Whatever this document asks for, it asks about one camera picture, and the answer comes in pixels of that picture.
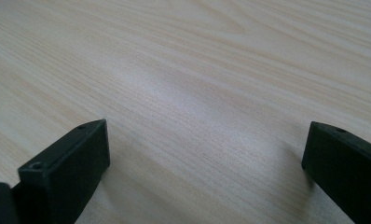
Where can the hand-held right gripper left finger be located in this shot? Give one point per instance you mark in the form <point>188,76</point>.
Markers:
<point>65,174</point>

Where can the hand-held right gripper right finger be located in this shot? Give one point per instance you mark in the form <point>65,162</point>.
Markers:
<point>345,168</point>

